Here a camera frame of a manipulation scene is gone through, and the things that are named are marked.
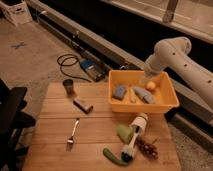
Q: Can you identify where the grey blue cloth toy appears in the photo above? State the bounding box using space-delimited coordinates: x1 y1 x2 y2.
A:
133 87 155 104

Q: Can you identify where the black chair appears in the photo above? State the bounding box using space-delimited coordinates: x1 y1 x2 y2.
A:
0 78 36 171

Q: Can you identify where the metal cup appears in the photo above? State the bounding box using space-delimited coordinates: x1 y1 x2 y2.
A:
62 79 74 96

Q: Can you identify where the dark grape bunch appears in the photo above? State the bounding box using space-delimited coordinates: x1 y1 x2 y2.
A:
136 138 158 160

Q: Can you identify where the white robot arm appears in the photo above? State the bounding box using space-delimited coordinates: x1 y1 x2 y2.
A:
140 37 213 109

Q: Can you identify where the yellow plastic tray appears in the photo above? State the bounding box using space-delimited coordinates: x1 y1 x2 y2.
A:
108 70 179 113

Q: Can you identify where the silver fork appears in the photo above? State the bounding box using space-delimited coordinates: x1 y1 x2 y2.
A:
67 118 80 145

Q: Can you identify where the white cardboard box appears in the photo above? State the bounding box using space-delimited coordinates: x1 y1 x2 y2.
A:
0 0 32 26

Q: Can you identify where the white dish brush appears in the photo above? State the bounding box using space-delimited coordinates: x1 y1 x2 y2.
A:
121 113 148 163

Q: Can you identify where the small brown box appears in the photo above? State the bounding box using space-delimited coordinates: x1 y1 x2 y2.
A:
73 98 93 114

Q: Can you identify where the green cucumber toy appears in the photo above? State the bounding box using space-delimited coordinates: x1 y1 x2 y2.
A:
103 148 127 166

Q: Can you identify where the blue sponge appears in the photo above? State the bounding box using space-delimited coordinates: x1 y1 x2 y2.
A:
112 85 126 100

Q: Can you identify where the wooden table board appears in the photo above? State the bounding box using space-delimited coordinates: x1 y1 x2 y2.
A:
23 83 181 171

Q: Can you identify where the black cable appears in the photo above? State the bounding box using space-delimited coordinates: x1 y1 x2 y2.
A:
56 53 93 83

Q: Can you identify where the orange fruit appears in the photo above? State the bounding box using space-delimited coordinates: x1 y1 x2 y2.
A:
146 81 156 91

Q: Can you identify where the blue power device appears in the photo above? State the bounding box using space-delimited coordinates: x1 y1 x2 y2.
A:
80 59 105 82

